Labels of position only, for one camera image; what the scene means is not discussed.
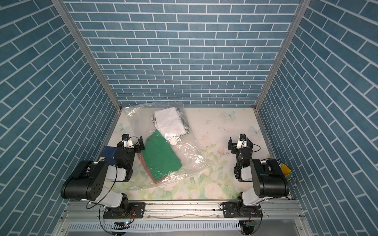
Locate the green garment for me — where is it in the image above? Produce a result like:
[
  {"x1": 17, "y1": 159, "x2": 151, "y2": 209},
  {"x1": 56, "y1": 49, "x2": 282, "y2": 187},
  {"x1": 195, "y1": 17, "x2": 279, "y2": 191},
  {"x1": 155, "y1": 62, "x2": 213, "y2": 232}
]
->
[{"x1": 142, "y1": 129, "x2": 182, "y2": 181}]

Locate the red garment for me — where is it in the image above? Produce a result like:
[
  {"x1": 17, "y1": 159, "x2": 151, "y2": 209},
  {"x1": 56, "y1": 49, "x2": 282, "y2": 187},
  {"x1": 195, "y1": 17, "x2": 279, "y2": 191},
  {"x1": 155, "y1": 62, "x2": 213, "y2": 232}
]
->
[{"x1": 137, "y1": 153, "x2": 160, "y2": 184}]

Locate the clear plastic vacuum bag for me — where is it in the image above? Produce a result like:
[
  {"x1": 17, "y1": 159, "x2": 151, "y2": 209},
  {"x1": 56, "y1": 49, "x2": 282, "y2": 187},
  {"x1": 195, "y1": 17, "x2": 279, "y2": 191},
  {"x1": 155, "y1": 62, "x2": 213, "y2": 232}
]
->
[{"x1": 125, "y1": 101, "x2": 209, "y2": 190}]

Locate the white patterned tank top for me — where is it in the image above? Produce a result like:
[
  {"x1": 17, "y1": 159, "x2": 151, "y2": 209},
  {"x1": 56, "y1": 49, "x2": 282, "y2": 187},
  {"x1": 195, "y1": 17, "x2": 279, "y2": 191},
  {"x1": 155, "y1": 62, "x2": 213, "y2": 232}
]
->
[{"x1": 151, "y1": 107, "x2": 190, "y2": 141}]

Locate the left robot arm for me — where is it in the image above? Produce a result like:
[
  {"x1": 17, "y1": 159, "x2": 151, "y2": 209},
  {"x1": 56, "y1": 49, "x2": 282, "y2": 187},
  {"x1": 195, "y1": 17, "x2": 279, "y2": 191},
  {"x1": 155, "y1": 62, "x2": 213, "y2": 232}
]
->
[{"x1": 61, "y1": 134, "x2": 146, "y2": 221}]

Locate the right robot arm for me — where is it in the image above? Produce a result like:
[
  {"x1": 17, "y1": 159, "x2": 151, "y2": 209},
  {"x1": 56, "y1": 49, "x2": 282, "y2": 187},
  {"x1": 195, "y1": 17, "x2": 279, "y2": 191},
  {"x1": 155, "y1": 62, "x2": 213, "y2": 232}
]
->
[{"x1": 221, "y1": 134, "x2": 290, "y2": 218}]

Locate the white vacuum bag valve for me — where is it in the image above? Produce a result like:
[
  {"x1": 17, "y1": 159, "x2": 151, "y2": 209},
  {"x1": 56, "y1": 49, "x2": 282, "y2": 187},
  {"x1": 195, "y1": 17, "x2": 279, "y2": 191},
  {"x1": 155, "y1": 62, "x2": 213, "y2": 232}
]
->
[{"x1": 169, "y1": 137, "x2": 178, "y2": 146}]

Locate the floral table mat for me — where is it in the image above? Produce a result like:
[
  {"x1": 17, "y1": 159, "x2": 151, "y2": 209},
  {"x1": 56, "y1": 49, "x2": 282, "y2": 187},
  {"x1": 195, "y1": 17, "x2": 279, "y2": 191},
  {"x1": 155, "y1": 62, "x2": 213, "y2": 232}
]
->
[{"x1": 106, "y1": 107, "x2": 270, "y2": 200}]

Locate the yellow cup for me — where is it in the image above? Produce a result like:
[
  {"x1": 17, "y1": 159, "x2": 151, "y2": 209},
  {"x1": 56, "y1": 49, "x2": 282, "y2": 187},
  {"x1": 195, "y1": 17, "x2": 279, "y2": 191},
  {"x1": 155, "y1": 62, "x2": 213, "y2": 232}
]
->
[{"x1": 281, "y1": 164, "x2": 293, "y2": 181}]

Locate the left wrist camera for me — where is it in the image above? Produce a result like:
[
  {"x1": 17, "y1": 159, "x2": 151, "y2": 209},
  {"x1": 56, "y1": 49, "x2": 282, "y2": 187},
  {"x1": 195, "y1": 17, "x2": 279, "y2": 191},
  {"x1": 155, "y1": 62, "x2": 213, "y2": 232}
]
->
[{"x1": 122, "y1": 134, "x2": 134, "y2": 148}]

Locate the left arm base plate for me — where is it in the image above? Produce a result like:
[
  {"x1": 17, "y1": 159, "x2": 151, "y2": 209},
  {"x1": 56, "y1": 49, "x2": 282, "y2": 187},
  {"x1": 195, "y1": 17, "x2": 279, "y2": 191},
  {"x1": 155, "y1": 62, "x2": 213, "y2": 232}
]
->
[{"x1": 103, "y1": 202, "x2": 146, "y2": 220}]

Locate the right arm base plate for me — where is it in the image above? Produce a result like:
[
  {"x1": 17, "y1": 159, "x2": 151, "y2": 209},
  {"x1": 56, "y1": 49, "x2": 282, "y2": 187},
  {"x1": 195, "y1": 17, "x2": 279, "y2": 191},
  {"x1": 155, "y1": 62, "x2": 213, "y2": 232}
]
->
[{"x1": 219, "y1": 201, "x2": 263, "y2": 218}]

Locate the aluminium front rail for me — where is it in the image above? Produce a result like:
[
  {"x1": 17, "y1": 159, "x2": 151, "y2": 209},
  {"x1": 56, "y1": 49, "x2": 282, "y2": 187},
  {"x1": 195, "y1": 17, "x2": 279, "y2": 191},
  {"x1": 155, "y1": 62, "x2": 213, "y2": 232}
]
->
[{"x1": 53, "y1": 199, "x2": 312, "y2": 236}]

